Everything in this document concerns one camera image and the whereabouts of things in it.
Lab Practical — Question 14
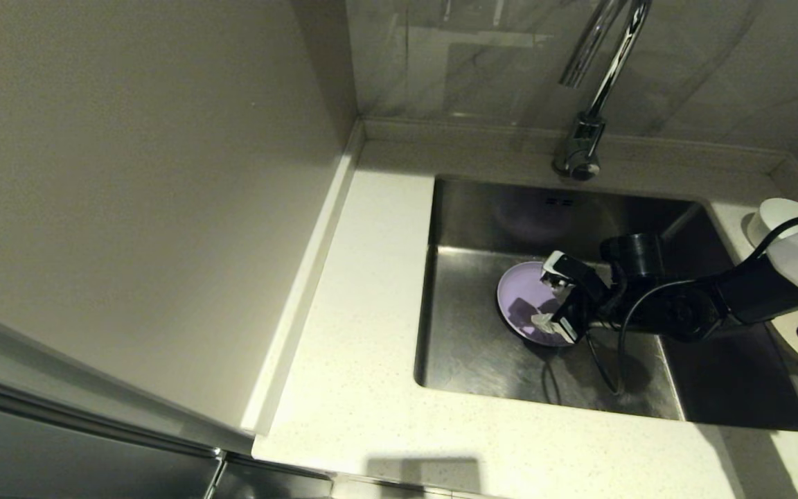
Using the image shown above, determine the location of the purple round plate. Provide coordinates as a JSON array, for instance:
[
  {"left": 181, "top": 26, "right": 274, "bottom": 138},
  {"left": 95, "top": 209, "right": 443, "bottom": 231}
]
[{"left": 496, "top": 261, "right": 580, "bottom": 347}]

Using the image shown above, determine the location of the white ceramic bowl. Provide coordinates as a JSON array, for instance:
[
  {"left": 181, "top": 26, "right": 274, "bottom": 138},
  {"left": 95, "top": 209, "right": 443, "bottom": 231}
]
[{"left": 747, "top": 198, "right": 798, "bottom": 243}]

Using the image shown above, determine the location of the stainless steel sink basin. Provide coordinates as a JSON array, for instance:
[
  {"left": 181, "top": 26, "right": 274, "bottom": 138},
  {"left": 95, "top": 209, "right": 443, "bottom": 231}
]
[{"left": 413, "top": 175, "right": 798, "bottom": 434}]

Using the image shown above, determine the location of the chrome gooseneck faucet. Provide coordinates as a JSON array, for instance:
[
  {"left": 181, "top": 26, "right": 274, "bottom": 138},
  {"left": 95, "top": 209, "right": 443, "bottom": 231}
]
[{"left": 553, "top": 0, "right": 653, "bottom": 182}]

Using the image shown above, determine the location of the tall grey cabinet panel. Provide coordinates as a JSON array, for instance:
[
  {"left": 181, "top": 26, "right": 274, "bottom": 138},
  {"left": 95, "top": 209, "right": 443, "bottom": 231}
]
[{"left": 0, "top": 0, "right": 358, "bottom": 437}]

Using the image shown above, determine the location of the glossy dark cabinet panel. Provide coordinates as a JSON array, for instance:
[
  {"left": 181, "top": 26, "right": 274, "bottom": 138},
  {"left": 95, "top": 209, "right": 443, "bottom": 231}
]
[{"left": 0, "top": 360, "right": 334, "bottom": 499}]

